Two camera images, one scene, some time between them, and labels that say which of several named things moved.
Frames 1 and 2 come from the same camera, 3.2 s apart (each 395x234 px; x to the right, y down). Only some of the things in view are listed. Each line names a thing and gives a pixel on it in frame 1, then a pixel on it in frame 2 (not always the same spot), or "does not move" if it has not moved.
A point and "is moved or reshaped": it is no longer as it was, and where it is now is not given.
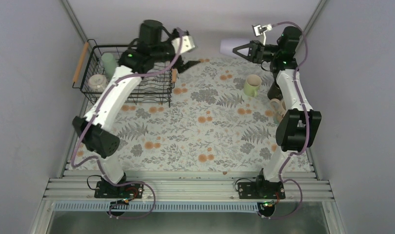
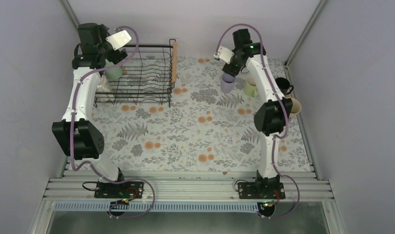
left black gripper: (184, 67) to (118, 56)
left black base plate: (105, 190) does not move
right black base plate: (261, 190) does not move
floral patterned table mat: (220, 119) does not move
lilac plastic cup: (227, 46) is moved or reshaped
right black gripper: (256, 56) to (233, 71)
